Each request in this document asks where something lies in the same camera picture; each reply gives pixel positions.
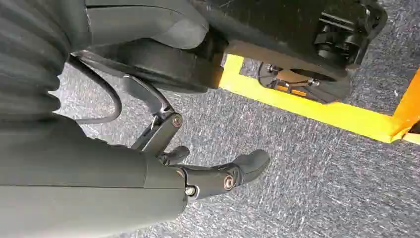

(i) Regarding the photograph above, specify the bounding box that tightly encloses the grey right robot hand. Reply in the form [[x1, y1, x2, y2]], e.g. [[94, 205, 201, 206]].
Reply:
[[0, 0, 271, 238]]

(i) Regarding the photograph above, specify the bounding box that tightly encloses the ribbed grey right arm sleeve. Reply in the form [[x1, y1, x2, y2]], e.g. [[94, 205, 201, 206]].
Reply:
[[0, 0, 91, 123]]

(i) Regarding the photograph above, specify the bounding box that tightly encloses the black robot foot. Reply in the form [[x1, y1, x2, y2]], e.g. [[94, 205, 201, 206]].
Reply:
[[192, 0, 388, 105]]

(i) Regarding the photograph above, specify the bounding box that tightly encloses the yellow floor tape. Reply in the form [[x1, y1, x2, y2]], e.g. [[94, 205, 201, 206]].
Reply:
[[218, 54, 420, 145]]

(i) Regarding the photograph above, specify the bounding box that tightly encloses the orange floor tape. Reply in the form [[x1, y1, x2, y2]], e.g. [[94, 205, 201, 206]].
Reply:
[[391, 67, 420, 133]]

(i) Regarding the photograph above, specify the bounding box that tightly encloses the black cable loop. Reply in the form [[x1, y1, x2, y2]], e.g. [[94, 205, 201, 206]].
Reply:
[[67, 55, 123, 125]]

